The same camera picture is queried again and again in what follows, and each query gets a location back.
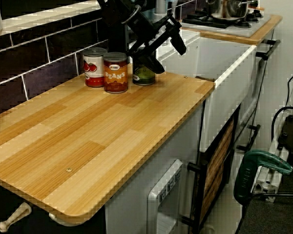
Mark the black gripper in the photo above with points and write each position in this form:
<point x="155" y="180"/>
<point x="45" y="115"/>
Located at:
<point x="146" y="31"/>

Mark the green peas can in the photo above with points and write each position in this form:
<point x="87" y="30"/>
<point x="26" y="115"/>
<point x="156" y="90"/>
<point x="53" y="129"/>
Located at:
<point x="144" y="79"/>

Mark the orange beans can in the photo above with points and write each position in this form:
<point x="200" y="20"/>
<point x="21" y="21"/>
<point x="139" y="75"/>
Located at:
<point x="114" y="78"/>

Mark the red tomato can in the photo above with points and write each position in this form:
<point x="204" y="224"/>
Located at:
<point x="92" y="73"/>

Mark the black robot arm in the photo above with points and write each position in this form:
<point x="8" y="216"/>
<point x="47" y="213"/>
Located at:
<point x="112" y="12"/>

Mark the grey toy faucet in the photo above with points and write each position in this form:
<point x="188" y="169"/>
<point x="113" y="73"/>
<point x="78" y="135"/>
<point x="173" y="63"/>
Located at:
<point x="161" y="6"/>

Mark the white toy sink unit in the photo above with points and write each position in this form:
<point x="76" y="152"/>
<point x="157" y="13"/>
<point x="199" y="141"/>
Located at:
<point x="224" y="61"/>

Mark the steel cooking pot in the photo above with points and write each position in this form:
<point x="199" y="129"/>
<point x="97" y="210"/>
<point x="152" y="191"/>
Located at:
<point x="229" y="9"/>

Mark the grey toy stove top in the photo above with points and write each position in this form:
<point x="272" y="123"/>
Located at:
<point x="249" y="30"/>

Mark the black framed wooden door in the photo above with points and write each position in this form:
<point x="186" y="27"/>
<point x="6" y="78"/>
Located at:
<point x="219" y="156"/>

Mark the dark tiled backsplash with ledge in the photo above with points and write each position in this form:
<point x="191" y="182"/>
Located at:
<point x="39" y="48"/>

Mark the white kitchen cabinet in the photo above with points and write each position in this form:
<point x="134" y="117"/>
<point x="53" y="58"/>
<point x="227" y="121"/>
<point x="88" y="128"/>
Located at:
<point x="131" y="195"/>

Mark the green clamp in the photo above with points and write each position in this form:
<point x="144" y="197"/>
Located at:
<point x="244" y="180"/>

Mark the black power box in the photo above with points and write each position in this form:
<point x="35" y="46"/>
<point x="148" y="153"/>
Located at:
<point x="291" y="136"/>

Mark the grey ice dispenser panel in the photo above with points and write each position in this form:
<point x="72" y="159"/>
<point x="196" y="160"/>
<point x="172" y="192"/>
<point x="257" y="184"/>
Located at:
<point x="153" y="207"/>

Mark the aluminium frame rail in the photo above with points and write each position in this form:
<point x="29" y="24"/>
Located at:
<point x="266" y="180"/>

